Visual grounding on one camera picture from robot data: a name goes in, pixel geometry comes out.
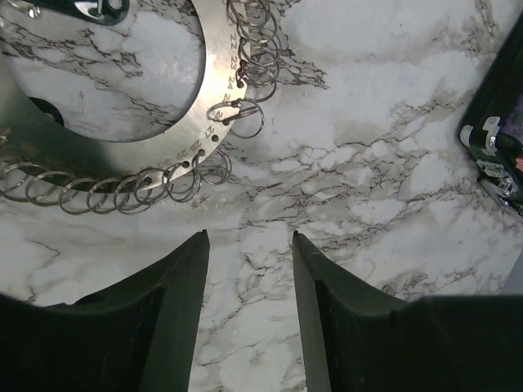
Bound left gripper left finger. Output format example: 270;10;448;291
1;231;210;391

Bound black poker chip case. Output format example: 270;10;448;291
458;17;522;216

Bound metal key ring disc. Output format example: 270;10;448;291
0;0;283;216

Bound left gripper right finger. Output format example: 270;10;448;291
292;233;522;391

